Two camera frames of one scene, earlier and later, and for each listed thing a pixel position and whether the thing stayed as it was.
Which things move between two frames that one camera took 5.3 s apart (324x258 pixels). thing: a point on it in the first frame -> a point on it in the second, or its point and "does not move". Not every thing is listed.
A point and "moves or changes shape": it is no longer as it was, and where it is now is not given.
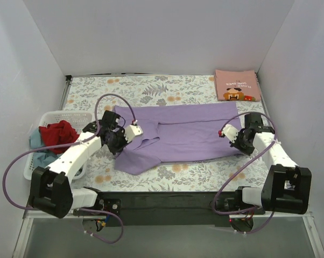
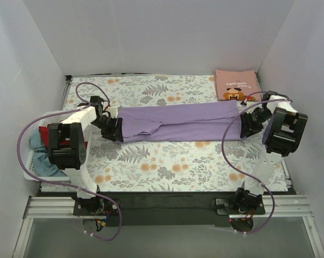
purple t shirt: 174,131 moves or changes shape
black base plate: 162,208 does not move
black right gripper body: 237,140 -> 248,125
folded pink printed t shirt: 237,85 does not move
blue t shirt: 41,158 does not move
